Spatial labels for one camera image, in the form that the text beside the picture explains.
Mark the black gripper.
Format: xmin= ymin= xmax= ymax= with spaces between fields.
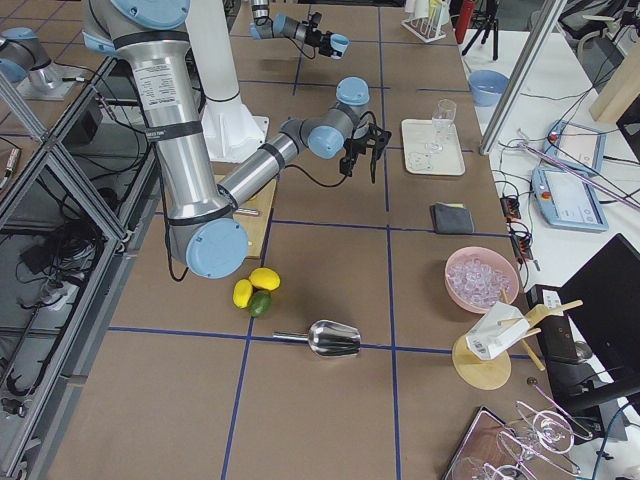
xmin=304 ymin=12 xmax=345 ymax=59
xmin=339 ymin=122 xmax=391 ymax=183

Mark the light blue plastic cup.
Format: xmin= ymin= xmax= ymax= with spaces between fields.
xmin=329 ymin=36 xmax=350 ymax=56

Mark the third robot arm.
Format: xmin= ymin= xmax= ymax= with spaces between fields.
xmin=1 ymin=27 xmax=85 ymax=101

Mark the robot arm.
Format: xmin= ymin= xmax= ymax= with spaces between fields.
xmin=83 ymin=1 xmax=391 ymax=279
xmin=249 ymin=0 xmax=350 ymax=60

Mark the blue bowl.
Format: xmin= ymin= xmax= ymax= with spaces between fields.
xmin=468 ymin=70 xmax=509 ymax=107

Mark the pink bowl with ice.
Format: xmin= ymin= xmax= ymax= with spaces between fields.
xmin=444 ymin=247 xmax=520 ymax=313

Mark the metal ice scoop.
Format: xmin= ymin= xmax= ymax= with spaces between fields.
xmin=273 ymin=319 xmax=361 ymax=357

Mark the white bear tray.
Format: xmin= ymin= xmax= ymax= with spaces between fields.
xmin=401 ymin=119 xmax=466 ymax=176

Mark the clear wine glass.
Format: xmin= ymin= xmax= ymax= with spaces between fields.
xmin=426 ymin=99 xmax=457 ymax=153

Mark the grey folded cloth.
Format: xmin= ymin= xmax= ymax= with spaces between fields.
xmin=430 ymin=202 xmax=475 ymax=235

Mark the wooden cutting board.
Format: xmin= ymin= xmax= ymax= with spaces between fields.
xmin=233 ymin=179 xmax=277 ymax=259

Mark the red cylinder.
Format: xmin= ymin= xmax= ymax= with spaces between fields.
xmin=455 ymin=0 xmax=475 ymax=45

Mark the yellow lemon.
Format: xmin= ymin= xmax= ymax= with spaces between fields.
xmin=232 ymin=279 xmax=254 ymax=309
xmin=248 ymin=267 xmax=281 ymax=291

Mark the black tripod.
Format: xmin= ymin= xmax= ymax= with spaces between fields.
xmin=461 ymin=0 xmax=500 ymax=61

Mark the green lime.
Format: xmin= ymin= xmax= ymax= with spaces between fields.
xmin=247 ymin=290 xmax=272 ymax=318

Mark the near teach pendant tablet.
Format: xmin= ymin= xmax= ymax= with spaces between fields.
xmin=531 ymin=167 xmax=609 ymax=232

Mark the teach pendant tablet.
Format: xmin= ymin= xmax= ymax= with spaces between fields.
xmin=531 ymin=167 xmax=609 ymax=232
xmin=544 ymin=120 xmax=606 ymax=176

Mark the white paper carton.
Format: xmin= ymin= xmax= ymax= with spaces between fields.
xmin=465 ymin=302 xmax=529 ymax=361

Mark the far teach pendant tablet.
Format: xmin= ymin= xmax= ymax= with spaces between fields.
xmin=544 ymin=120 xmax=606 ymax=176

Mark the wooden cup stand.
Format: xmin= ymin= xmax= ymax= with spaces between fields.
xmin=452 ymin=300 xmax=583 ymax=390

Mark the black monitor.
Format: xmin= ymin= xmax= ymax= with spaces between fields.
xmin=539 ymin=233 xmax=639 ymax=414

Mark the wine glass rack tray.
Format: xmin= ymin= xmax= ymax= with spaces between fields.
xmin=442 ymin=390 xmax=594 ymax=479

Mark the white wire cup rack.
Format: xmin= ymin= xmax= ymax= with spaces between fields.
xmin=401 ymin=0 xmax=450 ymax=43

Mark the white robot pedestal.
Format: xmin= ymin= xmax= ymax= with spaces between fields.
xmin=186 ymin=0 xmax=269 ymax=163

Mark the aluminium frame post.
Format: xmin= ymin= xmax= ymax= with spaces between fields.
xmin=479 ymin=0 xmax=568 ymax=156

